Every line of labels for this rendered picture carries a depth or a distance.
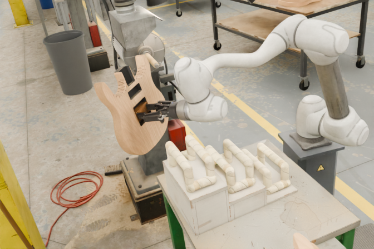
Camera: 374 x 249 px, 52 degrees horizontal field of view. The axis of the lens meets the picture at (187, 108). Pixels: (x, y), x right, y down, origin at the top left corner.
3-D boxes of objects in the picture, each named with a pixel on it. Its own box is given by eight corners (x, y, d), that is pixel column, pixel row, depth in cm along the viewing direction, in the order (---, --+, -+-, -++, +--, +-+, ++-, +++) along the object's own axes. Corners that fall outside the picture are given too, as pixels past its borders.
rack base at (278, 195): (230, 169, 171) (230, 167, 170) (259, 158, 176) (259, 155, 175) (267, 205, 148) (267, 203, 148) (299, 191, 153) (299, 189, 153)
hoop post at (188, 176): (185, 188, 137) (181, 167, 132) (192, 185, 138) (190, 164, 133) (188, 193, 134) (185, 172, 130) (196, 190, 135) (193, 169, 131)
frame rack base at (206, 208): (167, 194, 161) (161, 161, 153) (199, 181, 166) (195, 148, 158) (196, 237, 139) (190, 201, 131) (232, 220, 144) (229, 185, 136)
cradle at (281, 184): (263, 192, 153) (263, 185, 152) (286, 182, 157) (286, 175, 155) (268, 197, 150) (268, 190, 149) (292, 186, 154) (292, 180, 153)
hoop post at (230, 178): (225, 190, 145) (224, 170, 141) (232, 187, 147) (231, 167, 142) (230, 194, 143) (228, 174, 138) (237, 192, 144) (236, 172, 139)
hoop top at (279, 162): (255, 149, 167) (255, 143, 165) (261, 146, 168) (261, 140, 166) (284, 173, 151) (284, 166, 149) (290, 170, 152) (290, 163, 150)
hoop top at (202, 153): (184, 141, 149) (183, 134, 148) (191, 138, 150) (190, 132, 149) (207, 168, 133) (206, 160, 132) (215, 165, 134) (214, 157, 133)
